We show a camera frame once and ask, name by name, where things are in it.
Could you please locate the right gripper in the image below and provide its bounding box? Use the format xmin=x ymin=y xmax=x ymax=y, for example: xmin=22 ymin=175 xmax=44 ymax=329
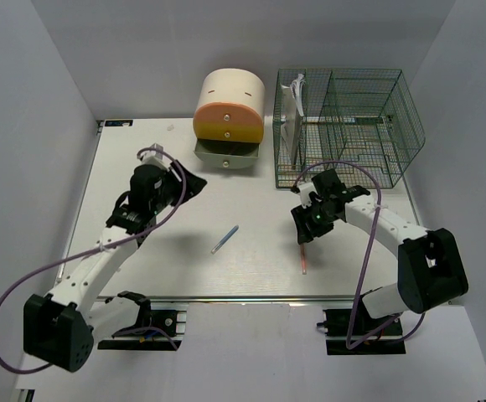
xmin=292 ymin=198 xmax=339 ymax=245

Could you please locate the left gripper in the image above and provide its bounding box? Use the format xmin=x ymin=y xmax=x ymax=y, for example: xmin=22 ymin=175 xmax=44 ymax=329
xmin=151 ymin=161 xmax=208 ymax=214

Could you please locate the orange pen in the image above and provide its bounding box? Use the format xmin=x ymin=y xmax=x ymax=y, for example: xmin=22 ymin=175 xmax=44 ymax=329
xmin=300 ymin=245 xmax=308 ymax=275

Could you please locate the blue pen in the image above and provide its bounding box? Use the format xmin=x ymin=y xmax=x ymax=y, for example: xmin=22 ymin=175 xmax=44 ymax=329
xmin=210 ymin=225 xmax=239 ymax=255

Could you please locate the round drawer storage box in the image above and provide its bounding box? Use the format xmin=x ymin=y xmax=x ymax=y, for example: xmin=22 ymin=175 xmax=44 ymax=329
xmin=193 ymin=68 xmax=265 ymax=170

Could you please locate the white paper booklet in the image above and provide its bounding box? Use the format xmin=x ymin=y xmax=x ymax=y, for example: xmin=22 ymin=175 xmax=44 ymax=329
xmin=273 ymin=73 xmax=307 ymax=168

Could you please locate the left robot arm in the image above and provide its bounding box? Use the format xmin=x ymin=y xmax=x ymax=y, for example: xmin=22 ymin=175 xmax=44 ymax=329
xmin=23 ymin=162 xmax=207 ymax=373

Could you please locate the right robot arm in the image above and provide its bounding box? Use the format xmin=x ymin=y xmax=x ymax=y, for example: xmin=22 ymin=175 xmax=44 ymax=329
xmin=291 ymin=169 xmax=469 ymax=334

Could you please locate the black label sticker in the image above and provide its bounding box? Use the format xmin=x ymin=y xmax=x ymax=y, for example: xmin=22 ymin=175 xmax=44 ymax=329
xmin=105 ymin=120 xmax=133 ymax=127

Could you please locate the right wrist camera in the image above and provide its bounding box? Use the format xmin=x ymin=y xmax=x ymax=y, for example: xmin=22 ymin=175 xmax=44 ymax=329
xmin=297 ymin=181 xmax=320 ymax=209

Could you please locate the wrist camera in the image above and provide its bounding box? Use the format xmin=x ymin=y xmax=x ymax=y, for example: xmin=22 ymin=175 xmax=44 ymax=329
xmin=297 ymin=181 xmax=320 ymax=209
xmin=137 ymin=143 xmax=169 ymax=170

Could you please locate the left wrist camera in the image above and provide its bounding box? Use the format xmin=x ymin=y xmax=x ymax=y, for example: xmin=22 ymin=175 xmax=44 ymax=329
xmin=137 ymin=143 xmax=169 ymax=170

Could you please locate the green wire mesh organizer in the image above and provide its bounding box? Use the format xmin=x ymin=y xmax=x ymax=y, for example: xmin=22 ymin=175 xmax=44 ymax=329
xmin=272 ymin=68 xmax=426 ymax=188

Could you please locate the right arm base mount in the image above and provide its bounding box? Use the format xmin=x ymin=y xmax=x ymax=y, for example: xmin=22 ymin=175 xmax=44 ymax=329
xmin=316 ymin=307 xmax=406 ymax=356

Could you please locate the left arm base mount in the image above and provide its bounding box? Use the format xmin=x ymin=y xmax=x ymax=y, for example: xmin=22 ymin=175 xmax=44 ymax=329
xmin=97 ymin=306 xmax=187 ymax=352

